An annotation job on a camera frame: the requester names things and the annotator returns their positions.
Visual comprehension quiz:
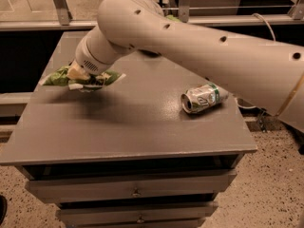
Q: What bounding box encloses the green jalapeno Kettle chip bag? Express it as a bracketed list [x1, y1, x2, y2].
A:
[39, 66, 125, 88]

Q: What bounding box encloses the grey drawer cabinet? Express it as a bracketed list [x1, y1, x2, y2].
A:
[0, 28, 258, 228]

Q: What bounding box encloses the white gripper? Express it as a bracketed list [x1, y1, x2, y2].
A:
[66, 56, 105, 91]

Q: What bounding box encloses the crushed silver green soda can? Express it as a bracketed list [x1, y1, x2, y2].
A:
[180, 83, 229, 114]

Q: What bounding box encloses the grey drawer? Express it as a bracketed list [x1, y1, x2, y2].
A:
[58, 201, 218, 227]
[27, 170, 237, 203]

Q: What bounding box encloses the metal window railing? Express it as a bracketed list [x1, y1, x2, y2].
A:
[0, 0, 304, 31]

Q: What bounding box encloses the green rice chip bag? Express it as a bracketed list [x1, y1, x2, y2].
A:
[165, 14, 181, 22]

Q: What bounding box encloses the top grey drawer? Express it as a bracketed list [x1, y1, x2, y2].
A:
[27, 170, 237, 203]

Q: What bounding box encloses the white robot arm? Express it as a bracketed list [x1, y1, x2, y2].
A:
[74, 0, 304, 131]

